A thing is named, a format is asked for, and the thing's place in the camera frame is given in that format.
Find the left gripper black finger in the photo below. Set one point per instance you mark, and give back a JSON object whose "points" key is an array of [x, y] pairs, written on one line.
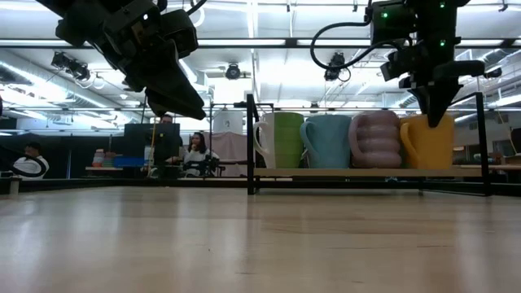
{"points": [[179, 93]]}

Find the blue faceted mug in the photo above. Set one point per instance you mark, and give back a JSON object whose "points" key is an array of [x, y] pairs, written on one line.
{"points": [[329, 142]]}

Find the wooden shelf with black frame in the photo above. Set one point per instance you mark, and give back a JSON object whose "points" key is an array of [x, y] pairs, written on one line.
{"points": [[251, 142]]}

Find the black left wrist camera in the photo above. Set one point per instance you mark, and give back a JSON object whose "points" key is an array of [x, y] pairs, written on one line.
{"points": [[181, 32]]}

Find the black overhead crossbar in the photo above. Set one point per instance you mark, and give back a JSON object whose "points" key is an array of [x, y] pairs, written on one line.
{"points": [[244, 42]]}

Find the lilac ribbed mug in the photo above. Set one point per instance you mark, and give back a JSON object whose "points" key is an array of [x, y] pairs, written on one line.
{"points": [[376, 142]]}

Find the round black ceiling camera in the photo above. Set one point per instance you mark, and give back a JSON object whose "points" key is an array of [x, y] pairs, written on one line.
{"points": [[233, 71]]}

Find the black monitor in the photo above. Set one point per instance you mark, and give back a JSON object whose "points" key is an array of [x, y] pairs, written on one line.
{"points": [[150, 142]]}

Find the blue box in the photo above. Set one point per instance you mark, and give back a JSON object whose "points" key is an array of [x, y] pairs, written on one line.
{"points": [[128, 162]]}

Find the colourful stacked containers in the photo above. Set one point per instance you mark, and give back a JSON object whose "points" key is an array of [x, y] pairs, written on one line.
{"points": [[99, 158]]}

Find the pink partition cloth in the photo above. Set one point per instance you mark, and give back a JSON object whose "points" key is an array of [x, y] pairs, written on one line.
{"points": [[234, 148]]}

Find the black background robot arm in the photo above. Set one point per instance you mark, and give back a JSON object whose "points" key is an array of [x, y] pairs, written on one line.
{"points": [[203, 166]]}

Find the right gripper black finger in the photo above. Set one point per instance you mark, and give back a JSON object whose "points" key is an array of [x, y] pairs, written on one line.
{"points": [[431, 101], [447, 97]]}

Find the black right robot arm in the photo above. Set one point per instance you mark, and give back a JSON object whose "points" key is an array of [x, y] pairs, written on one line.
{"points": [[435, 24]]}

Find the black metal table frame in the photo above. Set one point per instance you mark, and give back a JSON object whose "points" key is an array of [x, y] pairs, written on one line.
{"points": [[122, 185]]}

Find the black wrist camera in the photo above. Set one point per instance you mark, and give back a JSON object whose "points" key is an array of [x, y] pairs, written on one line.
{"points": [[395, 65], [181, 32]]}

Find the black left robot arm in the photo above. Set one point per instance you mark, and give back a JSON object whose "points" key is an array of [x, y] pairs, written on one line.
{"points": [[81, 16]]}

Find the orange faceted mug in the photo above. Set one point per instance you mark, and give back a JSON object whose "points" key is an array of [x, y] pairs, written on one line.
{"points": [[427, 150]]}

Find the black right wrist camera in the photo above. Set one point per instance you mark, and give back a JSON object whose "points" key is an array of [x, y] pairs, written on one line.
{"points": [[395, 65]]}

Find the person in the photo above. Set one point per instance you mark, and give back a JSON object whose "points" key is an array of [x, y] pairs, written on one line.
{"points": [[30, 164], [197, 146], [166, 119]]}

